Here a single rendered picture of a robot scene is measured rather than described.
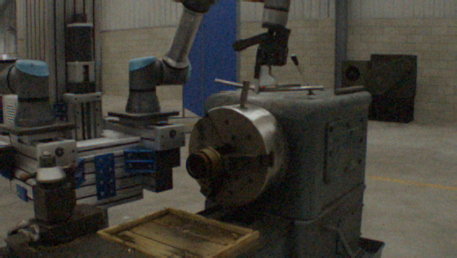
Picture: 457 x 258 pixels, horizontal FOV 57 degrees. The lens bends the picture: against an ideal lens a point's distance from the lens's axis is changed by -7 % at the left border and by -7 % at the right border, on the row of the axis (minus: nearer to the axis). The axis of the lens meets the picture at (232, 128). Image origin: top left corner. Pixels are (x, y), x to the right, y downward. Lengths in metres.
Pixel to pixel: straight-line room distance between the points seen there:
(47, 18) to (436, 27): 10.17
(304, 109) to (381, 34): 10.23
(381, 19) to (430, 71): 1.77
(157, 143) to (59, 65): 0.51
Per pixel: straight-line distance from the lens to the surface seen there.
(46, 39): 1.88
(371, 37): 11.68
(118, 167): 1.85
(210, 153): 1.31
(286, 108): 1.46
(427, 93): 11.36
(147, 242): 1.29
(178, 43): 1.86
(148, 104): 1.89
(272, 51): 1.32
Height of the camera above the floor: 1.39
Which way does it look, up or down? 9 degrees down
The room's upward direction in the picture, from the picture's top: straight up
